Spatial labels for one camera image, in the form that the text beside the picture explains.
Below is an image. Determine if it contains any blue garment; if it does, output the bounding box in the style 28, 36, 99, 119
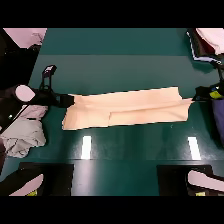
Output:
211, 98, 224, 148

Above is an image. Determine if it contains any cream garment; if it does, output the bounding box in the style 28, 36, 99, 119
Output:
61, 86, 194, 131

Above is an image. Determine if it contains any grey garment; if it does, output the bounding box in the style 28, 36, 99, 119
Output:
0, 104, 50, 159

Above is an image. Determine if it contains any pale pink garment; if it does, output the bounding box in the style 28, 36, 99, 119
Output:
3, 27, 48, 48

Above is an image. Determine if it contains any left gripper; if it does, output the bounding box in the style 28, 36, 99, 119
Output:
46, 92, 76, 109

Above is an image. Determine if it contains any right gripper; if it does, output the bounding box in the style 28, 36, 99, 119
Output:
192, 85, 214, 102

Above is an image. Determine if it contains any white garment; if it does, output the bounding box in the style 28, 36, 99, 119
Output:
195, 27, 224, 56

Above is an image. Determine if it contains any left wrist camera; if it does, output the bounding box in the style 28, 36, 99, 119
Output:
38, 64, 58, 93

